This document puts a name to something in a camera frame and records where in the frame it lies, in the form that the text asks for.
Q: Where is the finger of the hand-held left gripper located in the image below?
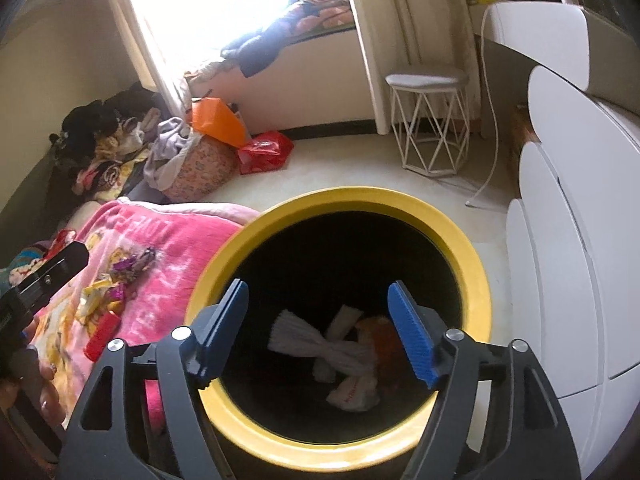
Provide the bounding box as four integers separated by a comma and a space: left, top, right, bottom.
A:
16, 241, 91, 312

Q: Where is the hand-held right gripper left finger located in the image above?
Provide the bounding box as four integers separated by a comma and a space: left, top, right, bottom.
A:
59, 279, 250, 480

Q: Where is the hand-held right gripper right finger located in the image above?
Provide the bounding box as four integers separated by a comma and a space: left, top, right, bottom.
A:
387, 280, 583, 480

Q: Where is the yellow white snack wrapper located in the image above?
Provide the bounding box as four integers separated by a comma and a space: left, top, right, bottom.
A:
75, 280, 127, 322

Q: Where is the red plastic canister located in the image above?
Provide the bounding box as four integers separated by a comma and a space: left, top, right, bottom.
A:
84, 312, 122, 362

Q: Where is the white red-print packet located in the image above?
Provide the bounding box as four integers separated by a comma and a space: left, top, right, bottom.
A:
326, 374, 381, 413

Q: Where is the white tissue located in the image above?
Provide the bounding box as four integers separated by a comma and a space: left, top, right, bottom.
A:
267, 309, 382, 383

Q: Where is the yellow-rimmed black trash bin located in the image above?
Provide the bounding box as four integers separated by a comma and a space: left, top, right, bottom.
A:
184, 187, 494, 480

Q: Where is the person's left hand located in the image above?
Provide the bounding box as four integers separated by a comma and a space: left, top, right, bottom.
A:
22, 317, 69, 431

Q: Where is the orange crumpled wrapper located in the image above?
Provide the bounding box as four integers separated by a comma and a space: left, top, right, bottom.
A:
356, 315, 402, 362

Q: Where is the red cloth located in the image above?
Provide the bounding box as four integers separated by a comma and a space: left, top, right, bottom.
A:
47, 229, 77, 262

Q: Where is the colourful printed cloth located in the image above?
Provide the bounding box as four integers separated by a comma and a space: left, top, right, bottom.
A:
0, 240, 56, 287

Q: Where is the white paper strip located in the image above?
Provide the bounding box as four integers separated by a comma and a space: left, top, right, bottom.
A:
327, 304, 364, 340

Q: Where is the grey bed headboard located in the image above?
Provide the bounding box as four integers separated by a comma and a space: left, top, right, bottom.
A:
0, 150, 77, 242

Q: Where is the pink printed blanket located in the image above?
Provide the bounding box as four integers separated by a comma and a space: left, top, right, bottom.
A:
20, 199, 261, 441

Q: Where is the pile of mixed clothes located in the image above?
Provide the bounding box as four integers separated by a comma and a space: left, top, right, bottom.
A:
60, 115, 166, 202

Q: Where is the floral fabric bag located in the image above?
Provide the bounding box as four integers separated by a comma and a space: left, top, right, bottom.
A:
162, 137, 239, 202

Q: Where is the grey white garment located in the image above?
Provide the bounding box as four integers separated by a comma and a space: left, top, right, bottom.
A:
145, 117, 201, 189

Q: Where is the white drawer cabinet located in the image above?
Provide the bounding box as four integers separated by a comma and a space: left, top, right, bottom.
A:
505, 65, 640, 480

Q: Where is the red plastic bag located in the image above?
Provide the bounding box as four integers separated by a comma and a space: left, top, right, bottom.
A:
237, 130, 295, 175

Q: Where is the orange bag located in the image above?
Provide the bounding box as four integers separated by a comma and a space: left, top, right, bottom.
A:
191, 97, 252, 149

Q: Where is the narrow white curtain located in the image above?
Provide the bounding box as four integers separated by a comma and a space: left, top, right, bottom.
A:
100, 0, 194, 127

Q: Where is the orange green cloth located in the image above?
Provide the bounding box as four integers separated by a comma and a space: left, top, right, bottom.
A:
184, 57, 227, 87

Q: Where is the white window seat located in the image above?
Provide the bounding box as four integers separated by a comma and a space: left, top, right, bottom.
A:
200, 25, 379, 137

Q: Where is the wide white curtain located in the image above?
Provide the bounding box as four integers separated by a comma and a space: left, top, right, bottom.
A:
342, 0, 484, 136

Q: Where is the window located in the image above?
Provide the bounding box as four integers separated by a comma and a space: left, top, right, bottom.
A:
120, 0, 351, 78

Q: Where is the pink patterned quilt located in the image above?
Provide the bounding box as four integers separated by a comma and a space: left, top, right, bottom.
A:
287, 0, 359, 37

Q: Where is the white vanity table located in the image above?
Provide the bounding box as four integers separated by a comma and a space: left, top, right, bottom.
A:
482, 2, 640, 98

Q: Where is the dark storage box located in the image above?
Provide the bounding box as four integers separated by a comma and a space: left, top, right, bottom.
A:
559, 0, 633, 29

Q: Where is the white cable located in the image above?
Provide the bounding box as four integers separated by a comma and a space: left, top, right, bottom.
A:
465, 7, 502, 209

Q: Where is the white wire-frame stool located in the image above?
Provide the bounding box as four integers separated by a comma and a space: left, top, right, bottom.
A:
385, 66, 471, 177

